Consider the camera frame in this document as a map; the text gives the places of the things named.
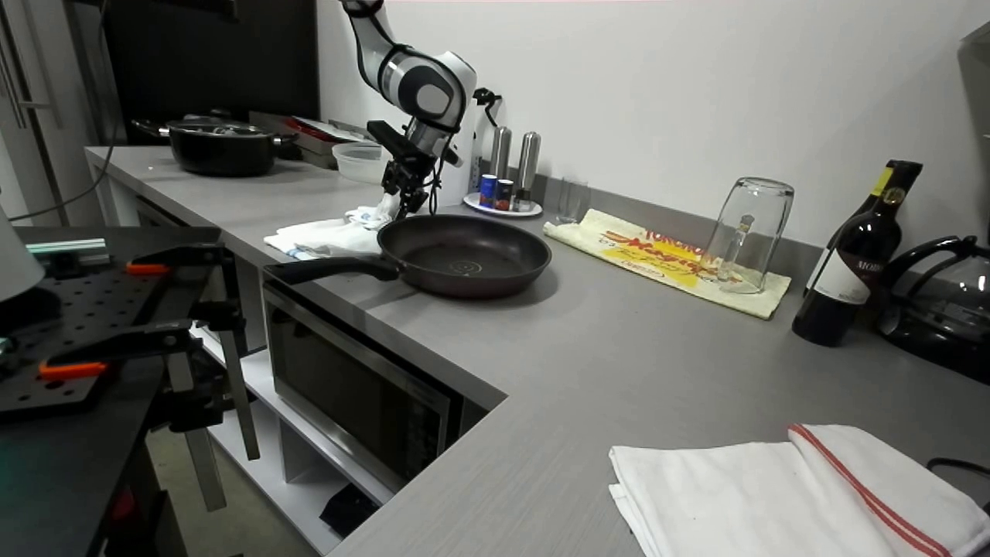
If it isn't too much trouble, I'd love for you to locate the built-in microwave oven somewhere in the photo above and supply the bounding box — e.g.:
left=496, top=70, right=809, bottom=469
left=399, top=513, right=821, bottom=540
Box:
left=266, top=288, right=459, bottom=491

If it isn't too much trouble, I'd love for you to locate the steel pepper grinder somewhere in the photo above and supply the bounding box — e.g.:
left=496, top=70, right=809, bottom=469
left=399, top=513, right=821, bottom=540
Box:
left=515, top=129, right=541, bottom=195

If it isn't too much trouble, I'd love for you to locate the orange handled clamp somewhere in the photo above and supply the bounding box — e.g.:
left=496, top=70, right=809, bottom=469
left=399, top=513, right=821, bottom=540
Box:
left=123, top=246, right=218, bottom=279
left=38, top=321, right=191, bottom=380

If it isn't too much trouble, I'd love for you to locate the dark wine bottle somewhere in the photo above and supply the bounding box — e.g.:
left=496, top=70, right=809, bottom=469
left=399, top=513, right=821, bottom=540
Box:
left=791, top=162, right=921, bottom=346

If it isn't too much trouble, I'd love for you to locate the steel salt grinder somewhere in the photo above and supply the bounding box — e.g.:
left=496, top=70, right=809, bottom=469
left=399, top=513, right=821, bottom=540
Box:
left=488, top=126, right=513, bottom=178

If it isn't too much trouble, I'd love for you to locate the black perforated mounting board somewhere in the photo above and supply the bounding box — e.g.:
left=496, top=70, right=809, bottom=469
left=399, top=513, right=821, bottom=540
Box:
left=0, top=227, right=221, bottom=421

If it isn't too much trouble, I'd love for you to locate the folded white towel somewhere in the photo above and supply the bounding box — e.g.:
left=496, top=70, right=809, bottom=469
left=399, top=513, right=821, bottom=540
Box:
left=266, top=219, right=376, bottom=260

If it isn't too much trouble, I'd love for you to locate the black cooking pot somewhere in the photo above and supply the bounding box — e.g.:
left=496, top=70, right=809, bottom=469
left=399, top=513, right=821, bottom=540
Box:
left=135, top=115, right=300, bottom=176

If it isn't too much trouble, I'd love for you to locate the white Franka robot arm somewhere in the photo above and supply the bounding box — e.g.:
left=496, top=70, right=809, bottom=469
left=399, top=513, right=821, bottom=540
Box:
left=340, top=0, right=472, bottom=215

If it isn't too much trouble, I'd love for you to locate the white towel with blue patch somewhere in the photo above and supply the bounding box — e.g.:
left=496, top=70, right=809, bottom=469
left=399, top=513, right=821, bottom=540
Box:
left=327, top=197, right=395, bottom=252

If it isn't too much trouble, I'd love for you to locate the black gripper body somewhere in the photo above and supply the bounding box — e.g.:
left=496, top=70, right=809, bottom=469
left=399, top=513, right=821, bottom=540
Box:
left=364, top=119, right=459, bottom=195

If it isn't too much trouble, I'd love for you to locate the white towel with red stripe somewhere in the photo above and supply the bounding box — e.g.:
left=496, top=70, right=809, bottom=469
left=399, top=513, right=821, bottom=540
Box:
left=610, top=424, right=990, bottom=557

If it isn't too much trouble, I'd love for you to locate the dark nonstick frying pan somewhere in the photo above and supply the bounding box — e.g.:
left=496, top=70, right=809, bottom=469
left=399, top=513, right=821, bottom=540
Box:
left=269, top=214, right=550, bottom=300

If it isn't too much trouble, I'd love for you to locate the upturned clear glass jar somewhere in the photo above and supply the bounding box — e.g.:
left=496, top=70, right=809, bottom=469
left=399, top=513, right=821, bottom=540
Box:
left=705, top=176, right=796, bottom=293

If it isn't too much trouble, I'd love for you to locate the white plate with shakers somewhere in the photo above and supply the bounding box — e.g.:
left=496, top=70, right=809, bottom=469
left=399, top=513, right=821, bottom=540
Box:
left=464, top=174, right=541, bottom=219

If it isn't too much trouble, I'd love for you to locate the white paper towel roll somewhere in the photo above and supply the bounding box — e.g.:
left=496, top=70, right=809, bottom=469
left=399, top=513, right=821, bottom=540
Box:
left=436, top=92, right=479, bottom=209

